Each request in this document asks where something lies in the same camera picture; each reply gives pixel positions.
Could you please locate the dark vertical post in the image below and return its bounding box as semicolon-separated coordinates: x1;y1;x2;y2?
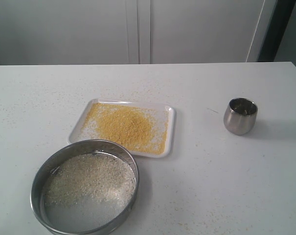
258;0;296;65

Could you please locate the stainless steel cup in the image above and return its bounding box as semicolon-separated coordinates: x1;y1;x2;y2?
223;97;258;135

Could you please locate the white cabinet with doors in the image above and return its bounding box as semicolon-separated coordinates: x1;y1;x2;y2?
0;0;276;65

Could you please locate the yellow and white grain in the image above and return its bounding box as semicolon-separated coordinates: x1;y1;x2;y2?
45;153;136;207

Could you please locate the white rectangular plastic tray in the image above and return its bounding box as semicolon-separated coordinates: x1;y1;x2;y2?
68;98;175;158

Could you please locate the yellow millet grains pile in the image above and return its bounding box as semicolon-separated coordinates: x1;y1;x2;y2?
80;102;168;155

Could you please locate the round steel mesh sieve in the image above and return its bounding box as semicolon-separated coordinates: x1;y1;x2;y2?
30;140;139;235

